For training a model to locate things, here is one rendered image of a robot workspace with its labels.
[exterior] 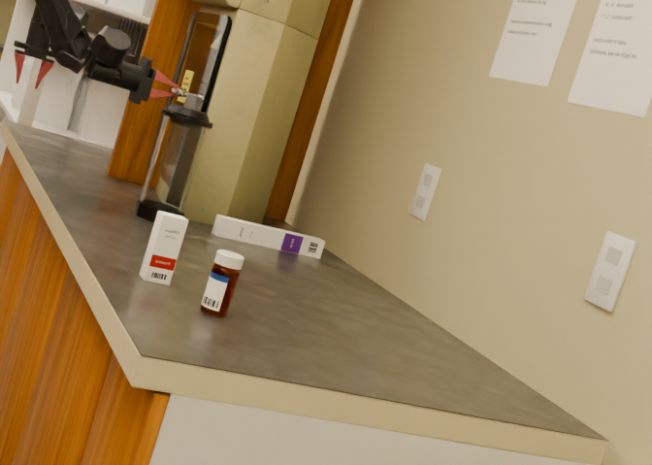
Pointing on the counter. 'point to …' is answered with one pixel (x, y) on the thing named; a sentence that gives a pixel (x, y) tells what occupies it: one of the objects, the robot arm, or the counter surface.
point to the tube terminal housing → (257, 93)
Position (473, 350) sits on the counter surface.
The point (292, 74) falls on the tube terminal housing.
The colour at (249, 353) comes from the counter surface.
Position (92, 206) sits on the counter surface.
